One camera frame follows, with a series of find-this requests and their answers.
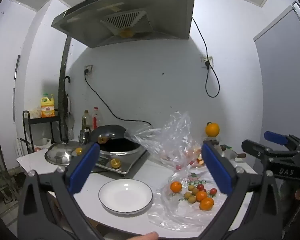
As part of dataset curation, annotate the red cap bottle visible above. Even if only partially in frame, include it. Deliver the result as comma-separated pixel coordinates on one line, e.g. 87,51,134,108
92,107,101,130

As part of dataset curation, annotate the black hood power cable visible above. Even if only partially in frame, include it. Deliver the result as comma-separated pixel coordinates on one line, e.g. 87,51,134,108
191,17,220,98

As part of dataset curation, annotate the person's left hand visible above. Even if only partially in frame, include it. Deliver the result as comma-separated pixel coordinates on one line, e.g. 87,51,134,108
129,231,160,240

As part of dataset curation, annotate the big orange with stem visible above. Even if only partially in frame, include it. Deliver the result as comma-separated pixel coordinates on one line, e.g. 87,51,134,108
205,121,220,138

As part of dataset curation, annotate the steel wok lid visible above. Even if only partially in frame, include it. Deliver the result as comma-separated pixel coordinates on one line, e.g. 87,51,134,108
44,142,77,166

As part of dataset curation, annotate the printed plastic bag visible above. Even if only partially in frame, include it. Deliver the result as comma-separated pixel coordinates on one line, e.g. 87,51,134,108
147,171,232,230

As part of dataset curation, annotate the grey metal object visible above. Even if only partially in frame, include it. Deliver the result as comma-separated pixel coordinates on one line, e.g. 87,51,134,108
219,144,247,161

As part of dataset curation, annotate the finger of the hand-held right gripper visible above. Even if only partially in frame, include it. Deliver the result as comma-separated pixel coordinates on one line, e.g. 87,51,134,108
264,131,300,153
241,139,300,165

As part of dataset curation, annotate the yellow hood oil cup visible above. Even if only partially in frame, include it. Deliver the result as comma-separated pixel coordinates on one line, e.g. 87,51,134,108
119,29,135,39

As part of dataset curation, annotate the yellow detergent bottle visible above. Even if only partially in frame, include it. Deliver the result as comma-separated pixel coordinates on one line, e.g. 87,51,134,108
41,94,56,118

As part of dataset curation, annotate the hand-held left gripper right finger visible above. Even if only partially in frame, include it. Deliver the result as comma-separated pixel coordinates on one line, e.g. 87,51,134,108
197,141,283,240

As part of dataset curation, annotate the black umbrella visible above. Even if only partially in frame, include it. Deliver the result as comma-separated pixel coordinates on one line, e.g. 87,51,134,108
63,76,71,115

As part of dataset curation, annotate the large mandarin orange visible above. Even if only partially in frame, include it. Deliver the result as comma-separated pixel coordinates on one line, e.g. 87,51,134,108
199,197,214,211

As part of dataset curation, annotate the black stove power cable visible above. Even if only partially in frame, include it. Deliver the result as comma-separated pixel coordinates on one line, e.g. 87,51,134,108
84,69,153,128

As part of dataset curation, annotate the white box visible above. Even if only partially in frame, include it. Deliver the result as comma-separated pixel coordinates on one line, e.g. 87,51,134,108
34,137,52,147

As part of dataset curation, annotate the white door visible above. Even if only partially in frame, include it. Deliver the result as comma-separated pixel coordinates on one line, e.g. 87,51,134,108
253,1,300,170

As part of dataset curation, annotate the steel cup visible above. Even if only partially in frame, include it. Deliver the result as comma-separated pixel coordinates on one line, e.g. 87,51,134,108
79,129,91,145

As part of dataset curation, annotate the black metal rack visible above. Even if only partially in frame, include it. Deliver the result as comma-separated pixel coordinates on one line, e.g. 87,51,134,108
22,109,62,153

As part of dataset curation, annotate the white plate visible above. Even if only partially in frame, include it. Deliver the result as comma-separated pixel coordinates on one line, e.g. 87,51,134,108
98,178,153,216

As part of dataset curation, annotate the dark oil bottle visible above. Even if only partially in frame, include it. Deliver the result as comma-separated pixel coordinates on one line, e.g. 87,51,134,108
81,110,91,132

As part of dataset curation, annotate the steel cooktop stove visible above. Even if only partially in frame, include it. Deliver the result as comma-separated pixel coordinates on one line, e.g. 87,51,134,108
89,139,150,175

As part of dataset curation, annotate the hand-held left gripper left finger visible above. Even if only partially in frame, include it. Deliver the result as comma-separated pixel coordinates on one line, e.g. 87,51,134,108
17,141,105,240

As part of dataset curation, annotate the whitish plastic bag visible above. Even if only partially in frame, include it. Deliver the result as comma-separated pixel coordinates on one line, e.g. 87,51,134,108
29,107,42,119

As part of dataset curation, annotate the clear plastic bottle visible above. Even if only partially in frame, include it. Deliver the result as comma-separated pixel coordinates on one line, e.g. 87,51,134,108
66,115,74,140

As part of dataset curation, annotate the steel range hood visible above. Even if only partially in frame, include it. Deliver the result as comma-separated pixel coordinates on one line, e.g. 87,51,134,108
51,0,196,48

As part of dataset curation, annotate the black wok with wooden handle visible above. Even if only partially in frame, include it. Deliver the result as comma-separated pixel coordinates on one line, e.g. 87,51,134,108
89,124,128,144

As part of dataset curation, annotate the grey wall bar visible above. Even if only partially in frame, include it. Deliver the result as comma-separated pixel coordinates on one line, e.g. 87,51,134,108
14,54,21,82

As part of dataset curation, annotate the dark vertical pipe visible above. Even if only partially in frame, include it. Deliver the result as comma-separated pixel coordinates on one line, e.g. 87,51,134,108
58,36,72,142

